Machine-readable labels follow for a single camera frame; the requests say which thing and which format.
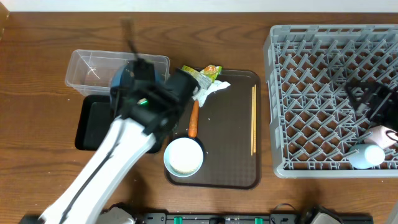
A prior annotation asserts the crumpled white napkin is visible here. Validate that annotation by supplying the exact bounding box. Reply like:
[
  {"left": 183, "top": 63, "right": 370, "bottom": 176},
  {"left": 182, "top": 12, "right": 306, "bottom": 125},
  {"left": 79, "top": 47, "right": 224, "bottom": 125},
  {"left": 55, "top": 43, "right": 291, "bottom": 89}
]
[{"left": 192, "top": 80, "right": 231, "bottom": 108}]

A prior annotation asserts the pink cup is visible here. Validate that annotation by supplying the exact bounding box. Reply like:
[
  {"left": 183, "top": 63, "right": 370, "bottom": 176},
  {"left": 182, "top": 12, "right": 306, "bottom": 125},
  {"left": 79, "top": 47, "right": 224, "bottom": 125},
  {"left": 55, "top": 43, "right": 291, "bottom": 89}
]
[{"left": 364, "top": 126, "right": 397, "bottom": 149}]

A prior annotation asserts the brown serving tray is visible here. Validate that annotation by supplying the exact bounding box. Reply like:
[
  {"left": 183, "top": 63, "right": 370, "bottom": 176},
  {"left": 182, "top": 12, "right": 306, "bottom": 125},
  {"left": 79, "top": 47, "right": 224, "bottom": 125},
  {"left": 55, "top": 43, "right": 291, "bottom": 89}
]
[{"left": 165, "top": 70, "right": 261, "bottom": 190}]

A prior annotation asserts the yellow green snack wrapper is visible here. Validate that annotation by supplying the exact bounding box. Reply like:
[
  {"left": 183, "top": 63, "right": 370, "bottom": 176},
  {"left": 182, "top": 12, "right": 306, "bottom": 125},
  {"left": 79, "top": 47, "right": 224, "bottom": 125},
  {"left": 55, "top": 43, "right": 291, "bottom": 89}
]
[{"left": 182, "top": 65, "right": 222, "bottom": 90}]

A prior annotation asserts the left wooden chopstick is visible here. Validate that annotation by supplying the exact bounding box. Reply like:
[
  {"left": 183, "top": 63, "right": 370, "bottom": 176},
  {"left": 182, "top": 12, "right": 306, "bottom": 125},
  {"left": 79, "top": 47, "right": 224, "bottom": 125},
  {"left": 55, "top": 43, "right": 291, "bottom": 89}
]
[{"left": 251, "top": 86, "right": 254, "bottom": 156}]

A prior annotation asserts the orange carrot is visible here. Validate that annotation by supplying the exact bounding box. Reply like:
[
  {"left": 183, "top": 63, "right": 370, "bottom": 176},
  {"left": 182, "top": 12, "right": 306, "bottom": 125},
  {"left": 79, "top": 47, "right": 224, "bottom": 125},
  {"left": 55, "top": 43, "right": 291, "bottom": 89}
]
[{"left": 188, "top": 100, "right": 199, "bottom": 138}]

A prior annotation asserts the light blue cup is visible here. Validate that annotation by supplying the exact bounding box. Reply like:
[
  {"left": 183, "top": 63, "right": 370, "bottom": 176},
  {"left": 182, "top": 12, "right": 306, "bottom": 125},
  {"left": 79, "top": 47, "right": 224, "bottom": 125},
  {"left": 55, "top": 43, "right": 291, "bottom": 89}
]
[{"left": 348, "top": 144, "right": 385, "bottom": 169}]

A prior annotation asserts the grey dishwasher rack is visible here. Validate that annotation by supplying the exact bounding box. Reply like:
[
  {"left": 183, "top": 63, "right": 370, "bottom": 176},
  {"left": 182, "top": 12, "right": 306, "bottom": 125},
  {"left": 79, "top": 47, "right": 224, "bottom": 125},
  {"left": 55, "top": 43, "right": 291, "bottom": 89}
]
[{"left": 263, "top": 24, "right": 397, "bottom": 179}]

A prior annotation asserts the clear plastic bin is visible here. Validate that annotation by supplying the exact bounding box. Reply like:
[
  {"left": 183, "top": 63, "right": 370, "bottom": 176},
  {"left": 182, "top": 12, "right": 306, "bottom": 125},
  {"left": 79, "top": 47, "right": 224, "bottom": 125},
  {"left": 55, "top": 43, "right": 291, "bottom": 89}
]
[{"left": 64, "top": 49, "right": 171, "bottom": 97}]

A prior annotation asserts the light blue rice bowl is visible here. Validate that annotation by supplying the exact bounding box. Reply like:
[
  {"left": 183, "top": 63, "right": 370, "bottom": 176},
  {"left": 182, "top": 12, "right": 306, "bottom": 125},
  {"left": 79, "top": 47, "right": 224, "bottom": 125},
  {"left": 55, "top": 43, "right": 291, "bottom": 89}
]
[{"left": 164, "top": 138, "right": 204, "bottom": 178}]

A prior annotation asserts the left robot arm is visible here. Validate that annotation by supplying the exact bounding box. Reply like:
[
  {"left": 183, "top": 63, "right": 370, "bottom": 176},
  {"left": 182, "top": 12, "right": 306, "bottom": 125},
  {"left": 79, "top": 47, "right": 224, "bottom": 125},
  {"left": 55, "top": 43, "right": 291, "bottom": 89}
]
[{"left": 20, "top": 58, "right": 200, "bottom": 223}]

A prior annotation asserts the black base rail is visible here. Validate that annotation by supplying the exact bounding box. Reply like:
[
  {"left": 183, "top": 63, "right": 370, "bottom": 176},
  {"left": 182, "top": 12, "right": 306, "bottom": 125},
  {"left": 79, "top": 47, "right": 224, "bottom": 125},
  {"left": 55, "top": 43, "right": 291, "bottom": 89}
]
[{"left": 136, "top": 212, "right": 374, "bottom": 224}]

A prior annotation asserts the black waste tray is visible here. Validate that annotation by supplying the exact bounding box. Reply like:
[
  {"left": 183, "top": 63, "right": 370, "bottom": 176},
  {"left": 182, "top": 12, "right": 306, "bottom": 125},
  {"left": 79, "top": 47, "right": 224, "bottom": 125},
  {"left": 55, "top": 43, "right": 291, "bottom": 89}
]
[{"left": 74, "top": 94, "right": 162, "bottom": 154}]

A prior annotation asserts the right wooden chopstick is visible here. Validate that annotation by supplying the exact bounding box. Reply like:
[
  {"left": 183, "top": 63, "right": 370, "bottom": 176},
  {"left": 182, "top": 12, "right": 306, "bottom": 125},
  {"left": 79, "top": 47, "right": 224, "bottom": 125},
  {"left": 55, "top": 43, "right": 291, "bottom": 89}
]
[{"left": 253, "top": 85, "right": 257, "bottom": 153}]

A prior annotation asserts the dark blue plate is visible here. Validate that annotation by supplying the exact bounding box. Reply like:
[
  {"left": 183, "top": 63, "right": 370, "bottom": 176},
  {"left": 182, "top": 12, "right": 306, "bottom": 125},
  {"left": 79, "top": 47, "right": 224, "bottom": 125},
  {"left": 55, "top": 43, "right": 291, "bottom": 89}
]
[{"left": 110, "top": 59, "right": 165, "bottom": 117}]

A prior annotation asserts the wooden chopstick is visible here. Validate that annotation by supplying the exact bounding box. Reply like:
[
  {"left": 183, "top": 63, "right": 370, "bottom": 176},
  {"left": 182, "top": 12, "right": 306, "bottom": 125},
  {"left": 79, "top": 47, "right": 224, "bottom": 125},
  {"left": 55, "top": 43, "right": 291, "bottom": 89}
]
[
  {"left": 253, "top": 85, "right": 257, "bottom": 153},
  {"left": 251, "top": 86, "right": 254, "bottom": 156}
]

